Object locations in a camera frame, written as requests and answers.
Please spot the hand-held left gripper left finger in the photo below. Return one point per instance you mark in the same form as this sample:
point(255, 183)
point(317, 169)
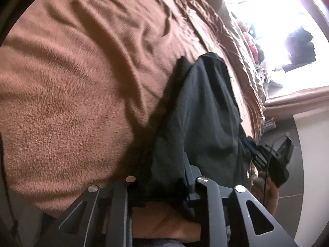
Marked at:
point(120, 205)

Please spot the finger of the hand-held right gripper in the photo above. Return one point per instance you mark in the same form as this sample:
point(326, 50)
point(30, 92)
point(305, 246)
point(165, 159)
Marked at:
point(253, 148)

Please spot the beige duvet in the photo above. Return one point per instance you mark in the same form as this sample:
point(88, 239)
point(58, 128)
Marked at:
point(226, 18)

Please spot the black button shirt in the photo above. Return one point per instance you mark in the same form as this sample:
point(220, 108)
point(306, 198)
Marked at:
point(200, 113)

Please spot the brown blanket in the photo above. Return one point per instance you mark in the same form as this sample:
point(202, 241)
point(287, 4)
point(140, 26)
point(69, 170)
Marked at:
point(77, 82)

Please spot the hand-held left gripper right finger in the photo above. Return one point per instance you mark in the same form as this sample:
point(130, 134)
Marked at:
point(208, 205)

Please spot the striped bag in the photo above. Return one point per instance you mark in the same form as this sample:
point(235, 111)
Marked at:
point(269, 124)

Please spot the pile of clothes and toys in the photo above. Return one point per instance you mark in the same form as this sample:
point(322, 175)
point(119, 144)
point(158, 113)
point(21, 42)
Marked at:
point(254, 49)

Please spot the dark hanging clothes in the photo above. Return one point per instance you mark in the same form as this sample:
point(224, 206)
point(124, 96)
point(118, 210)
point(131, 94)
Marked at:
point(300, 46)

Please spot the pink curtain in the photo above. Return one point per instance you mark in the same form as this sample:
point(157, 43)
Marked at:
point(298, 96)

